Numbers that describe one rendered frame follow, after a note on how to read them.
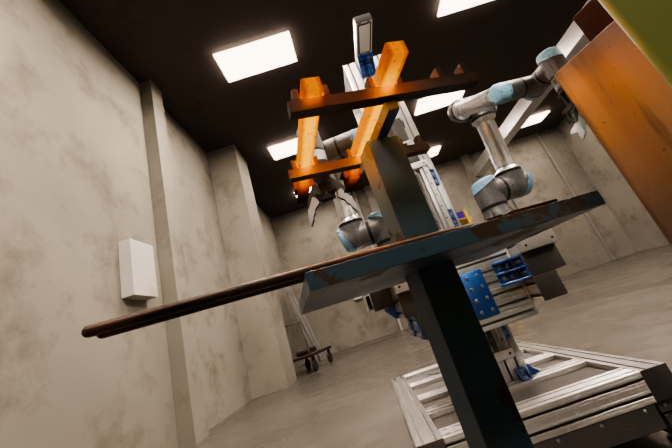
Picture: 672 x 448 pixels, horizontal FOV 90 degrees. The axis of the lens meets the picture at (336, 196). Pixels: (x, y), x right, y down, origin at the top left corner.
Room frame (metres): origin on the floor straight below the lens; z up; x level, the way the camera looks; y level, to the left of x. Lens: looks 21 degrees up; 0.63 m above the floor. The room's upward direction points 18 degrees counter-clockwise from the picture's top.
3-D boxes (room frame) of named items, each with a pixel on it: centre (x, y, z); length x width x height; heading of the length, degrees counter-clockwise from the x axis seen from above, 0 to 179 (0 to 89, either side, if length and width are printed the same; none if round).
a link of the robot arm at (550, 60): (1.03, -0.87, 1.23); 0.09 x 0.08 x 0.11; 9
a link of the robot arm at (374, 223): (1.48, -0.16, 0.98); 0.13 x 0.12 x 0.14; 83
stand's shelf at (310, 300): (0.55, -0.10, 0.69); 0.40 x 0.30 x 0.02; 104
